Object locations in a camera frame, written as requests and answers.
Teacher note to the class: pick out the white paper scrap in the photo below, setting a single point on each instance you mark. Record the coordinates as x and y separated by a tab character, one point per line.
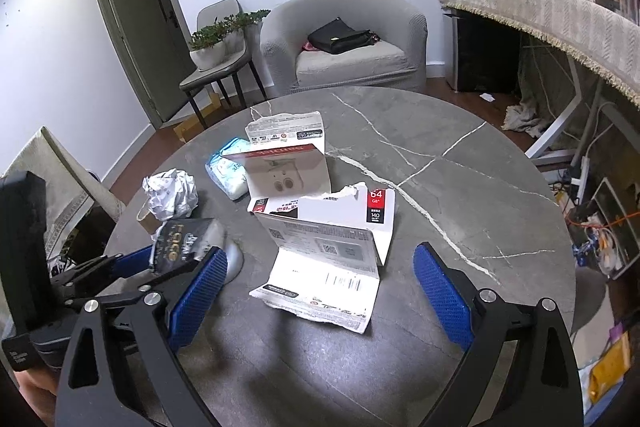
487	97

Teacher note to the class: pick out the person's left forearm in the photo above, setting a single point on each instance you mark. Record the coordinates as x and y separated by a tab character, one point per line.
35	394

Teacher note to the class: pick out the yellow bag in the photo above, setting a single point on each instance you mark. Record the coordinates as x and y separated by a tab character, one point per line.
607	372

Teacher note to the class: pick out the grey armchair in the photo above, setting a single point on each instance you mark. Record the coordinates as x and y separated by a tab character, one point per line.
350	62

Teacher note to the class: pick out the black snack packet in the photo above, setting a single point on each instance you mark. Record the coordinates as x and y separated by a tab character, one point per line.
182	244

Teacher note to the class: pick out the grey door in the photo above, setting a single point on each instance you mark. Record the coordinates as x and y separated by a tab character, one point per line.
135	37

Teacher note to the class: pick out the white paper ball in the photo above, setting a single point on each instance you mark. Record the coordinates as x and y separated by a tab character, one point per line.
170	194

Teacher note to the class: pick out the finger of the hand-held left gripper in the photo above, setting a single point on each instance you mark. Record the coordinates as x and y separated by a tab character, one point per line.
132	261
160	278

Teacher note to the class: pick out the grey dining chair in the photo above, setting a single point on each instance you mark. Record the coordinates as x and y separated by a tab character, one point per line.
210	77

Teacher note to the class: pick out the torn card packaging with barcode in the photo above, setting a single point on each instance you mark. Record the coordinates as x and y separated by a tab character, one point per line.
325	252

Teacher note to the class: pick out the beige patterned tablecloth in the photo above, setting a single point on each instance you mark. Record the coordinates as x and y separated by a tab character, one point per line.
55	177

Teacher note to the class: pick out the white desk frame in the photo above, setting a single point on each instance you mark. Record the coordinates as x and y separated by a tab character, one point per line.
562	127

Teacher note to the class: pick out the grey crumpled cloth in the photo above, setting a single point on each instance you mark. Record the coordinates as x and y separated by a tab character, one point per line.
525	119

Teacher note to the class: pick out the black handbag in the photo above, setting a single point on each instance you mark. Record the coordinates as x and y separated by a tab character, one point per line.
340	37

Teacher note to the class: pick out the brown cardboard scrap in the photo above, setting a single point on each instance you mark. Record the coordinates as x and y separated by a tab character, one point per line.
146	219

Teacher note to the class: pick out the blue white tissue pack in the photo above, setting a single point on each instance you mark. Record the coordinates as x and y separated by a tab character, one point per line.
225	169

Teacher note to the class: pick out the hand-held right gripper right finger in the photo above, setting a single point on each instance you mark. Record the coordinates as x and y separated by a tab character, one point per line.
442	302

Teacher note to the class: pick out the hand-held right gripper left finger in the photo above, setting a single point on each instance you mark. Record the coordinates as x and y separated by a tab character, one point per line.
197	297

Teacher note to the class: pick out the flat cardboard box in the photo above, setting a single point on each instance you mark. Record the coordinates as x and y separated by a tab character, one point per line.
187	129

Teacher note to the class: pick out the potted green plant white pot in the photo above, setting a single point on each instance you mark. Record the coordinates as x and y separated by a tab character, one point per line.
207	54
240	27

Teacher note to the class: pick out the pink cloth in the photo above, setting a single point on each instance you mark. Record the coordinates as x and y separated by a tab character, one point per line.
307	47

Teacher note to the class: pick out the beige fringed desk cloth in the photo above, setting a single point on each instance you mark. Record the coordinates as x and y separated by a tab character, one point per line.
550	17

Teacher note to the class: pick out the torn card packaging with blister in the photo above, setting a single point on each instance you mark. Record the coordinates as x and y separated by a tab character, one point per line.
287	169

